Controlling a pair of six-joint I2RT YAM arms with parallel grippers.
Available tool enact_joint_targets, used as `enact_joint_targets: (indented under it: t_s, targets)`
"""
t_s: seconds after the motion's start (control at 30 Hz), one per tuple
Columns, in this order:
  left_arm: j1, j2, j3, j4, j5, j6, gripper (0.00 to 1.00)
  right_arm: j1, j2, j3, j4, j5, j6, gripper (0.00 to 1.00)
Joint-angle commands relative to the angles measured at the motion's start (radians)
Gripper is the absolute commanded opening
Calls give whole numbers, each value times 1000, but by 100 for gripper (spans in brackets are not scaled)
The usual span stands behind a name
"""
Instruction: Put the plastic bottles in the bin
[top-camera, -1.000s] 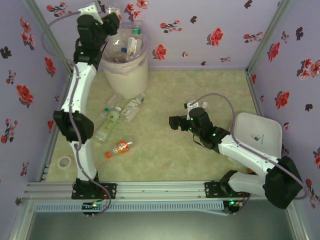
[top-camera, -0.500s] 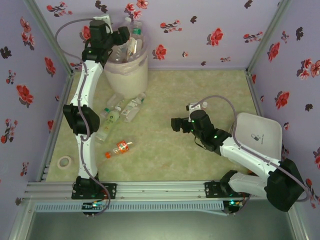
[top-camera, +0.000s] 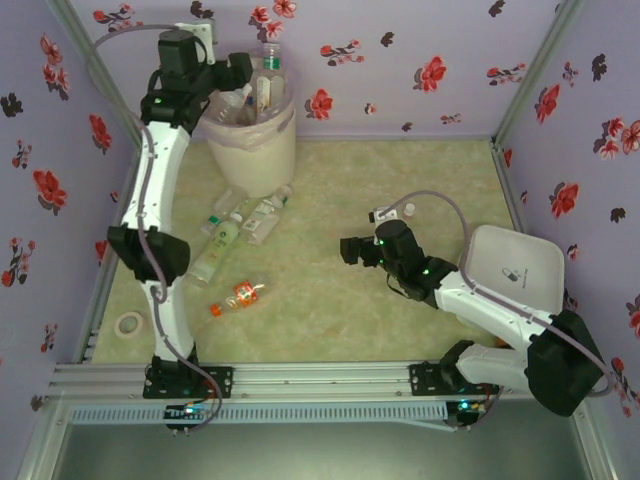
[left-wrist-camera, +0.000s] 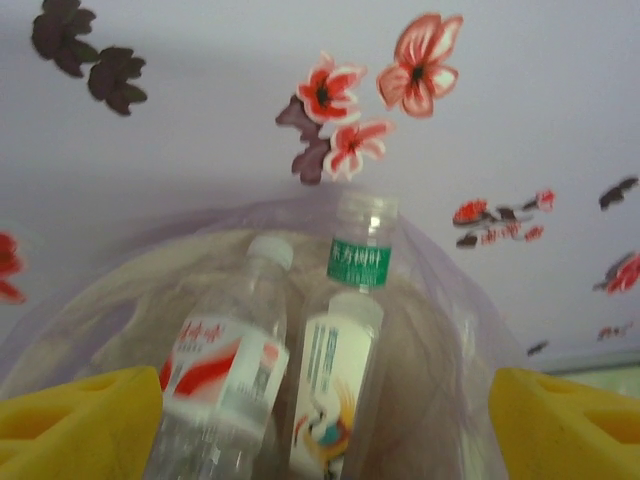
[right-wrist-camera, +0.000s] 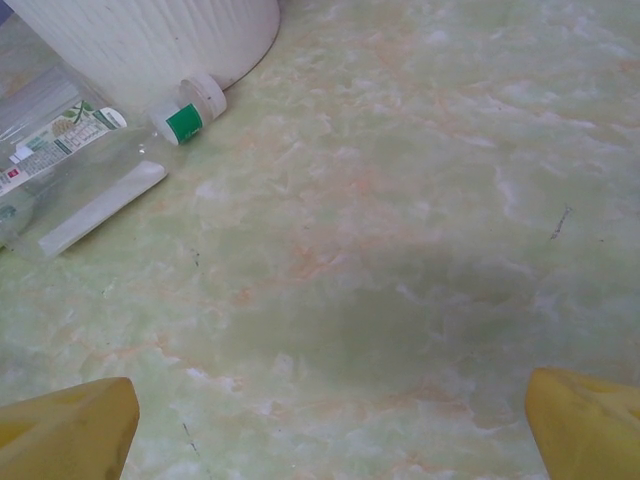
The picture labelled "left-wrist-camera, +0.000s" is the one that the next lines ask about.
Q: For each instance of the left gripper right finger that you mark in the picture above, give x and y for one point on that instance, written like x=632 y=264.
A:
x=575 y=435

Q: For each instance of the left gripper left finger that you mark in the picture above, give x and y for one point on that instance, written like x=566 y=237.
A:
x=70 y=435

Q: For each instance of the clear bottle red white label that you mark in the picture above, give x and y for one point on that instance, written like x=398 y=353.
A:
x=220 y=370

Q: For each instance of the clear bottle green neck label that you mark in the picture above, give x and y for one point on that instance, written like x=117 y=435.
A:
x=357 y=265

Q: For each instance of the cream plastic bin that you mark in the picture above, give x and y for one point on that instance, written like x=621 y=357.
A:
x=150 y=280

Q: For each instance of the clear bottle white printed label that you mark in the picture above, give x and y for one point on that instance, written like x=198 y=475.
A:
x=335 y=380

